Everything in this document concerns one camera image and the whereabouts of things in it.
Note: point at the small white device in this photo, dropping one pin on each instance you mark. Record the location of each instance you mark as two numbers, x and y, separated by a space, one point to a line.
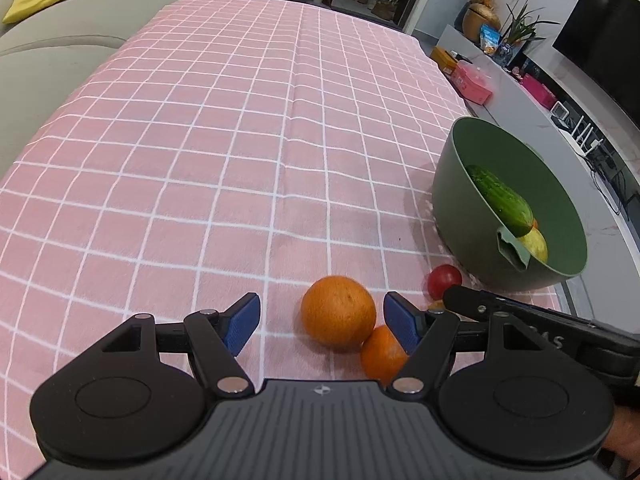
560 114

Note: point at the magenta box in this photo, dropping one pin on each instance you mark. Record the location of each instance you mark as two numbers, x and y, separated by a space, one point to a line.
537 91

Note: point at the large yellow-green guava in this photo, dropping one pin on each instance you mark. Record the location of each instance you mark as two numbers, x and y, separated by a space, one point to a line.
535 246

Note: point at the green colander bowl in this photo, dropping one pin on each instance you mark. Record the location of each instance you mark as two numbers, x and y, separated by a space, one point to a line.
465 240

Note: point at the orange box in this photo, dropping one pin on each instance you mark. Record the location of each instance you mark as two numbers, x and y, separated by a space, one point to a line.
442 59

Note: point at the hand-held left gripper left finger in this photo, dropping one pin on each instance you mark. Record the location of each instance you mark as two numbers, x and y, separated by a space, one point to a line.
242 324

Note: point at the golden vase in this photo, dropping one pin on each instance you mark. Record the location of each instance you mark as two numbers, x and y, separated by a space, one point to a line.
481 21

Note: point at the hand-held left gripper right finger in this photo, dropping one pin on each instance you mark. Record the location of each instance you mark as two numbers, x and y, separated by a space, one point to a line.
401 322

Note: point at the red plum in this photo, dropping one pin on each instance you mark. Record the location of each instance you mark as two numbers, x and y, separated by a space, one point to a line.
444 280

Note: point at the pink checked tablecloth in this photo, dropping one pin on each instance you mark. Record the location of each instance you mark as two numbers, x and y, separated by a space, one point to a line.
200 160

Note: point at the pink box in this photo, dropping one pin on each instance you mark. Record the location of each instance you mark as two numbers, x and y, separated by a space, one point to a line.
471 84

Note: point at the green cucumber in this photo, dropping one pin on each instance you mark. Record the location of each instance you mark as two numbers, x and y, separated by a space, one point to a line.
502 200

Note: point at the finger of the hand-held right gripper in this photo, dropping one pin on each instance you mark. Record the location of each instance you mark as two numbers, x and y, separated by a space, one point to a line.
470 302

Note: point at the person's right forearm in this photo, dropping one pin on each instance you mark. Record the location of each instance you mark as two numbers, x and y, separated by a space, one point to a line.
627 432

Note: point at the black television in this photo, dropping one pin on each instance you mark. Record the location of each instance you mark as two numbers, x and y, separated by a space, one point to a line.
600 40

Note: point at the woven basket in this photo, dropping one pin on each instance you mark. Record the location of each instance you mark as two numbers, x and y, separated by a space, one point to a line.
386 6

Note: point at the white television console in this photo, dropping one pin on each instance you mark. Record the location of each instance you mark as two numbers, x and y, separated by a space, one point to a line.
530 125

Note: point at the beige sofa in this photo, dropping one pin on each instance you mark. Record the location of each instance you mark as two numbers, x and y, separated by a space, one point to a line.
75 55

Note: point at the green potted plant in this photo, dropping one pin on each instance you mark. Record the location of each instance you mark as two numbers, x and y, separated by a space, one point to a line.
522 30

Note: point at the blue snack bag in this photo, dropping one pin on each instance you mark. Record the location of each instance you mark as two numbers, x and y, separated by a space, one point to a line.
490 40

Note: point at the white router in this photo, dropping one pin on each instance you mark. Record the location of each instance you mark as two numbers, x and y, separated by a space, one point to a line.
586 135

